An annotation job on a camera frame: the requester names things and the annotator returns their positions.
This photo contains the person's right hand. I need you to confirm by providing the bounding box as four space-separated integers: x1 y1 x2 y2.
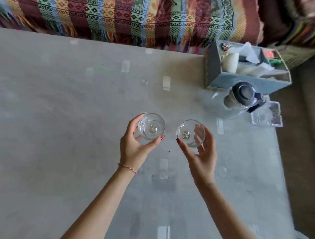
176 123 218 189

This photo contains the person's left hand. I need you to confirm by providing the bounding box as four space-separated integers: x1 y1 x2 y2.
119 113 165 173

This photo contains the clear glass cup red label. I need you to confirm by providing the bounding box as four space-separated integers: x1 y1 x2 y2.
175 119 206 148

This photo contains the clear glass ashtray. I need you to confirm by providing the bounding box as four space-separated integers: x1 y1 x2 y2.
251 101 283 128

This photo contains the glass kettle with black lid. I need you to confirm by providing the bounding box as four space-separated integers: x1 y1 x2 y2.
211 80 267 121

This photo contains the blue fabric organizer box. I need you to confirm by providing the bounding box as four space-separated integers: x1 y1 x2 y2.
204 39 293 94

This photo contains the person's right forearm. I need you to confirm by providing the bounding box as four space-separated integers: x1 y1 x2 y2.
196 182 258 239

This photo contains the person's left forearm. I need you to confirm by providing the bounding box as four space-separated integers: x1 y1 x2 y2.
60 165 137 239

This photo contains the grey table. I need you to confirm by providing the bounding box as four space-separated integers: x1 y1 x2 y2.
0 27 296 239

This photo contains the cream white bottle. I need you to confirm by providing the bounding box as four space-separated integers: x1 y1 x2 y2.
221 52 240 74

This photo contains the white paper packet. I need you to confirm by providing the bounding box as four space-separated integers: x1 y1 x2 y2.
242 62 274 77

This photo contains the white tissue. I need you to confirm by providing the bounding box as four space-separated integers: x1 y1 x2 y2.
237 42 261 64

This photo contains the colourful striped woven sofa throw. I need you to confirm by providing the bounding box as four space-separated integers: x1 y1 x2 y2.
0 0 264 54

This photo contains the brown sofa with cream carving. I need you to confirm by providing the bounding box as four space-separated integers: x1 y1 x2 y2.
257 0 315 69

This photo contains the red string bracelet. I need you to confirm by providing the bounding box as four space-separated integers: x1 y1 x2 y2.
117 162 137 175

